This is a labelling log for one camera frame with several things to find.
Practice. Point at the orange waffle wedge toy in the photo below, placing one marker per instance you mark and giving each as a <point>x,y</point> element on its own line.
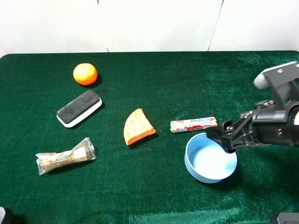
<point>137,127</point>

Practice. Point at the orange mandarin fruit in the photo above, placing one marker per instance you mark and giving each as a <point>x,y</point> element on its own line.
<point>85,74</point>

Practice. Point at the Hi-Chew candy pack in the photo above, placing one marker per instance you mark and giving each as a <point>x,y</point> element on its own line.
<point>192,124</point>

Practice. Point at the light blue bowl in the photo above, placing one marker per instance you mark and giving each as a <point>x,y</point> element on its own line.
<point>206,160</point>

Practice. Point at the black and white eraser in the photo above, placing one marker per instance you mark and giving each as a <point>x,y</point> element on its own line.
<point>79,109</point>

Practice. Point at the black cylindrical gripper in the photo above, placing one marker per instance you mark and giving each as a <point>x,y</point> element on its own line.
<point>265,125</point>

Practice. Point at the clear wrapped snack pack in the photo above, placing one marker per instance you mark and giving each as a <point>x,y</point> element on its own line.
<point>83,151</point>

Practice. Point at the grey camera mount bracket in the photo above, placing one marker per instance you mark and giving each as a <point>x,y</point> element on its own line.
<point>281,80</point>

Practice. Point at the grey robot base right corner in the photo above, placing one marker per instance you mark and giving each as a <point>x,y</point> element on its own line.
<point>285,218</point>

